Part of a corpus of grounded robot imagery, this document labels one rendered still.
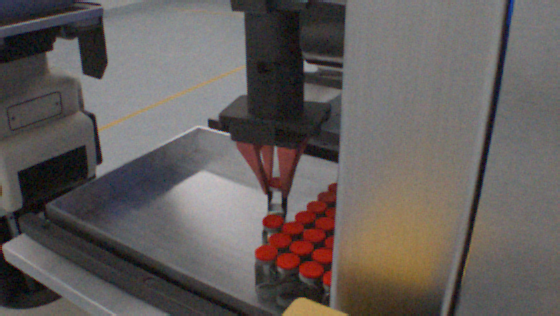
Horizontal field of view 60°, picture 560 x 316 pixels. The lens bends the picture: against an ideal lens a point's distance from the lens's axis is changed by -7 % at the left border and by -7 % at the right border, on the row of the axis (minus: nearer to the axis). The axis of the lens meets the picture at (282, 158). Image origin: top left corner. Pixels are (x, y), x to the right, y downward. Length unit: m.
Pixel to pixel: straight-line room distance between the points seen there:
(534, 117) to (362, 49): 0.07
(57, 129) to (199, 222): 0.60
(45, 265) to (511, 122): 0.47
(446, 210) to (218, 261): 0.33
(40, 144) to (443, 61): 0.97
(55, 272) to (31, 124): 0.62
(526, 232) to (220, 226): 0.41
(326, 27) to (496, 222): 0.28
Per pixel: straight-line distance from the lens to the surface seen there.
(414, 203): 0.23
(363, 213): 0.24
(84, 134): 1.15
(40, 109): 1.13
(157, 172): 0.70
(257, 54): 0.48
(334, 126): 0.82
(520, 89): 0.20
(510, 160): 0.21
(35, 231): 0.60
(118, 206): 0.63
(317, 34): 0.45
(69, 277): 0.54
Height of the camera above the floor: 1.20
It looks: 26 degrees down
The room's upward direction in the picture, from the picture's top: straight up
